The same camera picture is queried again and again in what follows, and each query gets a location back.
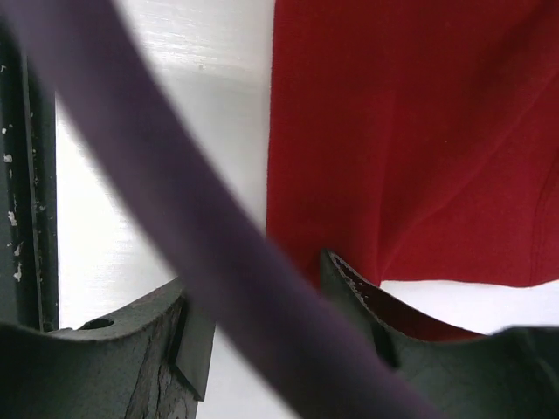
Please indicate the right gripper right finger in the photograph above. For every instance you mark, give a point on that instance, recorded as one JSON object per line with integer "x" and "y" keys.
{"x": 509, "y": 374}

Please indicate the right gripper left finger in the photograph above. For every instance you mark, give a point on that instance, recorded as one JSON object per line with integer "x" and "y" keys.
{"x": 149, "y": 359}

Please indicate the dark red t shirt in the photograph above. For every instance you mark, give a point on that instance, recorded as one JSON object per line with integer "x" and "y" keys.
{"x": 418, "y": 140}

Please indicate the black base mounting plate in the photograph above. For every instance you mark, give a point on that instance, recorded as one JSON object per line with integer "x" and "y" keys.
{"x": 29, "y": 243}

